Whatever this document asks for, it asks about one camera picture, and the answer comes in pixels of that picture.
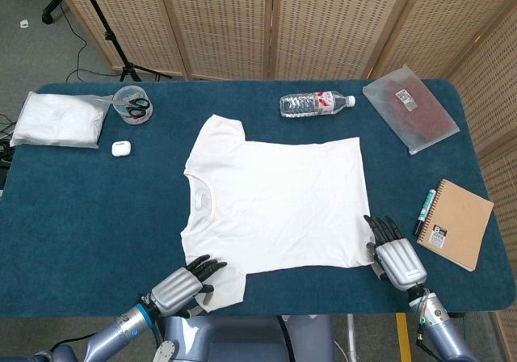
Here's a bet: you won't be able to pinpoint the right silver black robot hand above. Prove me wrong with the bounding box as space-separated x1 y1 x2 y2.
363 215 428 290

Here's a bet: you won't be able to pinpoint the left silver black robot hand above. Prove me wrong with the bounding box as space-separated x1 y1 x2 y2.
148 255 228 318

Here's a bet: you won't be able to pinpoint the white short-sleeve T-shirt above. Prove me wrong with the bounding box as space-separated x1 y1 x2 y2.
179 114 375 314

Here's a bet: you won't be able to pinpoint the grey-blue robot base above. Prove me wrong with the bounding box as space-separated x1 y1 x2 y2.
153 315 336 362

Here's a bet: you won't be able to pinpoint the clear plastic water bottle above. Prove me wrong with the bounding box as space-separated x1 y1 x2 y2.
279 90 357 118

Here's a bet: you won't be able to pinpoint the green marker pen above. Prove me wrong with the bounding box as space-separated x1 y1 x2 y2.
412 188 437 235

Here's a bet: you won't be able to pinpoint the kraft spiral notebook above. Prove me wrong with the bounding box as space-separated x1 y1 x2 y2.
416 179 495 273

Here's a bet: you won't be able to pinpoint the white table leg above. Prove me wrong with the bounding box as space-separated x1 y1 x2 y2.
346 314 359 362

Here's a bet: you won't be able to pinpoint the blue carpet table cover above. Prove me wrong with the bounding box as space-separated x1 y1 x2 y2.
0 79 512 318

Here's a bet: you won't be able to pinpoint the white earbuds case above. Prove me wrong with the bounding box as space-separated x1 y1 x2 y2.
111 141 132 159

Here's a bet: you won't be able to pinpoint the dark red garment frosted bag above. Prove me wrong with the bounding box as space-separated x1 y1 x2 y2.
362 63 460 156

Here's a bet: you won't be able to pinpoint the clear round plastic jar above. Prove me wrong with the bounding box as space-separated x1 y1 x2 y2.
111 86 154 126

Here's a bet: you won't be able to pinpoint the white garment in plastic bag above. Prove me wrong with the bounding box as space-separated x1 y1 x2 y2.
10 90 114 150

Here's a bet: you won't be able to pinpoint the woven wooden folding screen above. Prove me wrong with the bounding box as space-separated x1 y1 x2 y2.
48 0 517 362

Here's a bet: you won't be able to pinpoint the black tripod stand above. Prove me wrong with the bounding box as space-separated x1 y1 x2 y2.
74 0 173 82

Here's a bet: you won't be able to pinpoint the black-handled scissors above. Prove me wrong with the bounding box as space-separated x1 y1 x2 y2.
95 96 151 119

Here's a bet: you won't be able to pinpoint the black cable bundle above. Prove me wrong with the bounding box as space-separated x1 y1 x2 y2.
0 113 15 177

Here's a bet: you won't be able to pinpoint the black floor cable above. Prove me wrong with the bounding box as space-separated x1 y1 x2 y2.
56 0 122 82

